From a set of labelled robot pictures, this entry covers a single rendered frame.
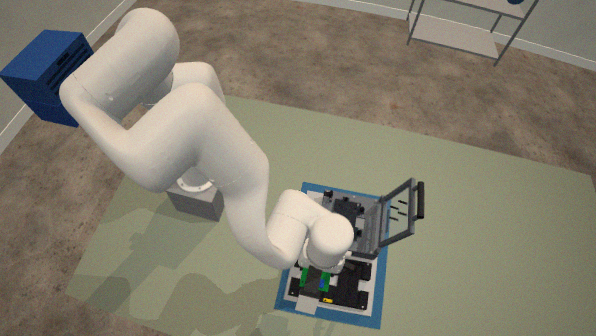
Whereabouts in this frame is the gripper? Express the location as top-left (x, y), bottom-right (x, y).
top-left (296, 238), bottom-right (355, 277)

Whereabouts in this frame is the green circuit board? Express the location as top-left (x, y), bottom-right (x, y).
top-left (299, 268), bottom-right (331, 292)

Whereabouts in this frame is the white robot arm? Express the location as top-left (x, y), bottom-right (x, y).
top-left (59, 8), bottom-right (354, 314)

